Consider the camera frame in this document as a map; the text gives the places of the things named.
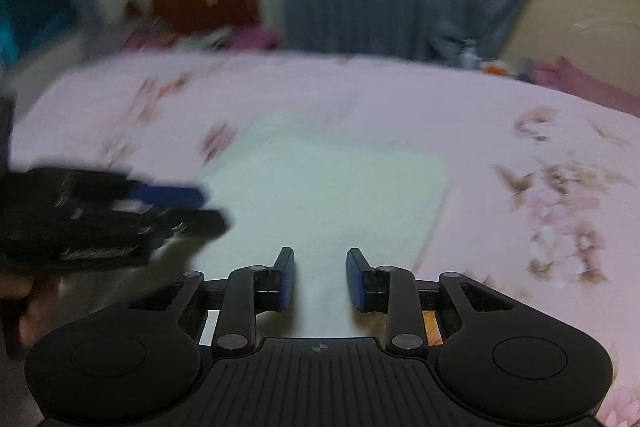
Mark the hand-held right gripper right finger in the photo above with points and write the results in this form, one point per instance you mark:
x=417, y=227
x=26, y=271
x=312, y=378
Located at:
x=356, y=282

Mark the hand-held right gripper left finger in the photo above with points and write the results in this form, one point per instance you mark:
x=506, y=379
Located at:
x=287, y=279

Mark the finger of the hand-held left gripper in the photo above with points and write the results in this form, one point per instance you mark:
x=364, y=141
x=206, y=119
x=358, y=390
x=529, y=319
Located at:
x=200, y=223
x=170, y=194

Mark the white small cloth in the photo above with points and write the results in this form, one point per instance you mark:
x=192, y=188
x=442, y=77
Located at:
x=325, y=192

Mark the person's left hand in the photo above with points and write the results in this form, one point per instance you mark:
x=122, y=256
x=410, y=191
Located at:
x=37, y=317

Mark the brown white headboard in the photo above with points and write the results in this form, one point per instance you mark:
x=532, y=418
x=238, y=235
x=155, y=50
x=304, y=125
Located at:
x=205, y=2

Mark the pink floral bedsheet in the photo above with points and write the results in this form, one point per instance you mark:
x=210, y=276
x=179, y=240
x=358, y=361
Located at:
x=500, y=132

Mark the small orange thing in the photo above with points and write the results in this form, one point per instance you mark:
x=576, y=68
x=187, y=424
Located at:
x=495, y=68

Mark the small white bottle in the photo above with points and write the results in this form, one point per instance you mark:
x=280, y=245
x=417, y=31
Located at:
x=469, y=53

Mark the cream arched headboard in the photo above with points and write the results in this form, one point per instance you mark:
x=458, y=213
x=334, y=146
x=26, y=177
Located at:
x=580, y=22

